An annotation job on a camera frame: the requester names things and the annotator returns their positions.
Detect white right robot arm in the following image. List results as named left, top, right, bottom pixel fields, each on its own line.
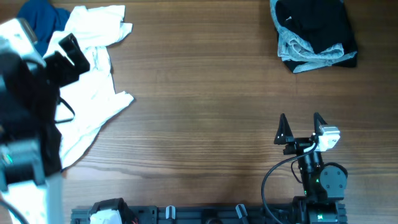
left=274, top=113, right=348, bottom=223

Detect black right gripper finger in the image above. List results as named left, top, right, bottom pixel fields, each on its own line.
left=313, top=112, right=327, bottom=135
left=274, top=113, right=294, bottom=145

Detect blue t-shirt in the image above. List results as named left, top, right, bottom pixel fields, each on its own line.
left=17, top=0, right=71, bottom=56

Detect black folded garment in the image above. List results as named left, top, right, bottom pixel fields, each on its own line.
left=278, top=40, right=358, bottom=73

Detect black t-shirt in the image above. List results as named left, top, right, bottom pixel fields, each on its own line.
left=275, top=0, right=354, bottom=54

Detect white t-shirt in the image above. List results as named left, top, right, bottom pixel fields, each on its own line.
left=46, top=5, right=134, bottom=168

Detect light blue jeans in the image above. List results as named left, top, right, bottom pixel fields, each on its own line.
left=270, top=0, right=358, bottom=73

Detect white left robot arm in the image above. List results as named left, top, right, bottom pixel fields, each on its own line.
left=1, top=33, right=133, bottom=223

